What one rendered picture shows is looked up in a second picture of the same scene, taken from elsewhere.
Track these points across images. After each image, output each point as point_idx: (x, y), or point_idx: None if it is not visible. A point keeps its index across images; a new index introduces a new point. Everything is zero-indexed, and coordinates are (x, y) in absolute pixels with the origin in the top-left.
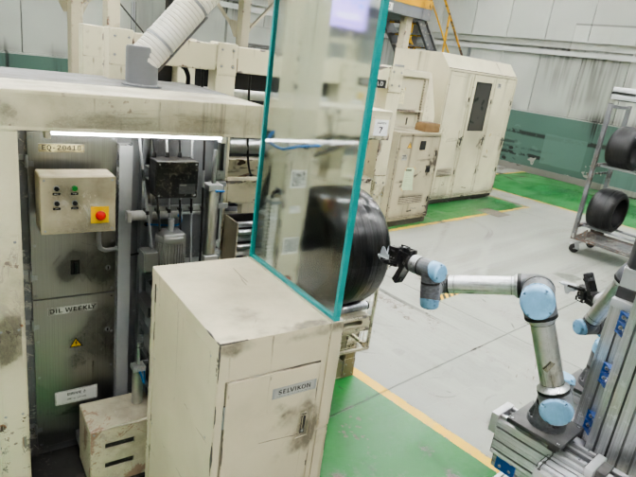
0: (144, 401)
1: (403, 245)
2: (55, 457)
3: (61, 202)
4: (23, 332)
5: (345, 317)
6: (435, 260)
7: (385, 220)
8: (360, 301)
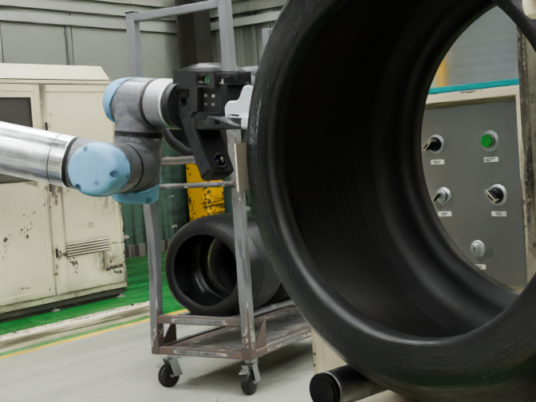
0: None
1: (208, 72)
2: None
3: None
4: None
5: (382, 394)
6: (132, 76)
7: (277, 19)
8: (346, 366)
